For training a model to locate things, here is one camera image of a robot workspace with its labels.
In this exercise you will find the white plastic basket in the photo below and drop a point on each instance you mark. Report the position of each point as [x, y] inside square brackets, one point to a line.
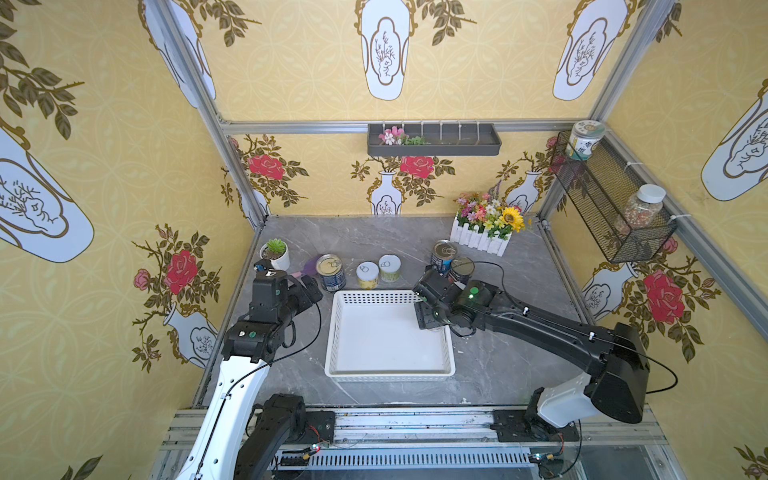
[374, 336]

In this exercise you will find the small pink flowers on shelf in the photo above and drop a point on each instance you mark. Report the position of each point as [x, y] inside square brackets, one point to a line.
[398, 136]

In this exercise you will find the black wire wall basket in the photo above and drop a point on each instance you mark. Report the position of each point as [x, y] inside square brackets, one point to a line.
[591, 208]

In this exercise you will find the small green can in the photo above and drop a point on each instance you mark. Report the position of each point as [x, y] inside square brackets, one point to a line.
[389, 268]

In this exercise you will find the grey wall shelf tray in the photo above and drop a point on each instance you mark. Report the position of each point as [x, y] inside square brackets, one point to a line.
[444, 139]

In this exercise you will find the small yellow can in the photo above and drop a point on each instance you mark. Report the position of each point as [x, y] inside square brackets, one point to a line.
[367, 275]

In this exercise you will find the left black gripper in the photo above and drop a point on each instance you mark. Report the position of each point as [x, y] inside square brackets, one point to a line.
[306, 289]

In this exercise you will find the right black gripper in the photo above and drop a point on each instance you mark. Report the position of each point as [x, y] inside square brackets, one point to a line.
[427, 303]

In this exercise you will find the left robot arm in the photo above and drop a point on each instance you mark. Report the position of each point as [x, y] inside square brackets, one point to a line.
[223, 449]

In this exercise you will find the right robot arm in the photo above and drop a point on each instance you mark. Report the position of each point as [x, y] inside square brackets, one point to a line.
[614, 366]

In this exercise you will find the clear jar white lid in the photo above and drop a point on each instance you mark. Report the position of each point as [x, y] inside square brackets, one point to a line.
[643, 206]

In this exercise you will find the flower box white fence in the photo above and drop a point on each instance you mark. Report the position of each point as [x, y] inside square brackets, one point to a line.
[485, 223]

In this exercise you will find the jar with green label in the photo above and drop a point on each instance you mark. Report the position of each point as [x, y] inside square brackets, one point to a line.
[584, 137]

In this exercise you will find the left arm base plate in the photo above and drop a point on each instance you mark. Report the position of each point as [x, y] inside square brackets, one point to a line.
[320, 427]

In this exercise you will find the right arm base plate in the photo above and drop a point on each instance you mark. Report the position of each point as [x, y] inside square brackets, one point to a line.
[515, 426]

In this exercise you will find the pink purple toy shovel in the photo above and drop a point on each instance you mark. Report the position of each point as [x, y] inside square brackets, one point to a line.
[309, 268]

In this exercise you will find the dark red label can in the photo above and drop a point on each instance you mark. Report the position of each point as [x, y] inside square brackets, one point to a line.
[461, 270]

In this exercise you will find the white potted succulent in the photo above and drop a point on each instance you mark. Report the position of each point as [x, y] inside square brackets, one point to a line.
[275, 253]

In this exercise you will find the large blue can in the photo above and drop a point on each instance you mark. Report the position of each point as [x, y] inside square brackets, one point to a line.
[442, 255]
[330, 269]

